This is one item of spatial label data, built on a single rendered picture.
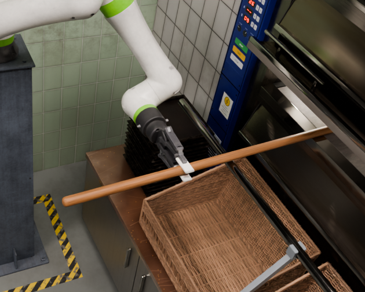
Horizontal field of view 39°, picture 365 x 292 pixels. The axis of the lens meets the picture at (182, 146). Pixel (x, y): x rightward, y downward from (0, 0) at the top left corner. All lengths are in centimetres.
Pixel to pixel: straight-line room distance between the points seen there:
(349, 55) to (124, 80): 155
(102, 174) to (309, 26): 115
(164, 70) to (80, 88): 118
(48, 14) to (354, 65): 96
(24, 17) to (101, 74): 131
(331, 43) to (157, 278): 110
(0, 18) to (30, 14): 10
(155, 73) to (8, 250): 133
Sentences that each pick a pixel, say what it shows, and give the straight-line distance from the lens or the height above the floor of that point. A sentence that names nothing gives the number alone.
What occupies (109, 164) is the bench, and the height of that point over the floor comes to 58.
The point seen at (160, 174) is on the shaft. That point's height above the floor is 121.
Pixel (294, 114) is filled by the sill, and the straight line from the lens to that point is 203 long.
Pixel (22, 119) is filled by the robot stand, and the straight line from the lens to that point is 212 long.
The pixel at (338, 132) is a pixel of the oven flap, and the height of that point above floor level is 140.
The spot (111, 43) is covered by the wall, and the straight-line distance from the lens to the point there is 280.
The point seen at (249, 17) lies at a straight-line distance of 208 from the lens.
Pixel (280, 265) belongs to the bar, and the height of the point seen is 111.
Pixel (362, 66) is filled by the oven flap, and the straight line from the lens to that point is 173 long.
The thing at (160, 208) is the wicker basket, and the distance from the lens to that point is 223.
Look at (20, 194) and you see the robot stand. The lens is 242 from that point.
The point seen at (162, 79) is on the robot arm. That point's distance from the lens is 179.
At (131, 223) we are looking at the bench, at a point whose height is 58.
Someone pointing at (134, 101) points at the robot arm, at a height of 123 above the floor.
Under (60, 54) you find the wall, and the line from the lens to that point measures 272.
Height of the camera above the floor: 232
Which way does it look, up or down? 41 degrees down
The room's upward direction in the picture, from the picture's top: 14 degrees clockwise
